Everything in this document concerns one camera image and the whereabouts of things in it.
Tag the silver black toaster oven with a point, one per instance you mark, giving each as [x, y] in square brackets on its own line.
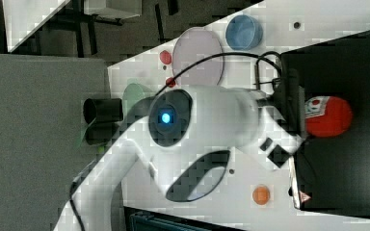
[333, 174]

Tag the large red toy strawberry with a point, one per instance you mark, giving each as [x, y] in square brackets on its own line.
[165, 57]

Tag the small red toy strawberry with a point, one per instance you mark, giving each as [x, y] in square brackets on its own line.
[170, 82]

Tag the blue bowl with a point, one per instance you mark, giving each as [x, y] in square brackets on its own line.
[243, 32]

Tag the small black cylinder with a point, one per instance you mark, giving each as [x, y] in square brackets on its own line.
[99, 133]

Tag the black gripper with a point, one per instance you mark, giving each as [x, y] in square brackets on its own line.
[289, 98]

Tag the round lilac plate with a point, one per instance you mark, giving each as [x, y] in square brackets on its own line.
[193, 45]

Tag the red ketchup bottle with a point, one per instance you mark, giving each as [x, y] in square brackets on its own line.
[327, 116]

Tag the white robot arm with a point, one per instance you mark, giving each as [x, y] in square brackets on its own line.
[184, 138]

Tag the orange toy fruit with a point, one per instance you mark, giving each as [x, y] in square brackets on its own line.
[261, 195]

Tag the black cylinder stand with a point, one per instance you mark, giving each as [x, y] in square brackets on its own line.
[102, 110]

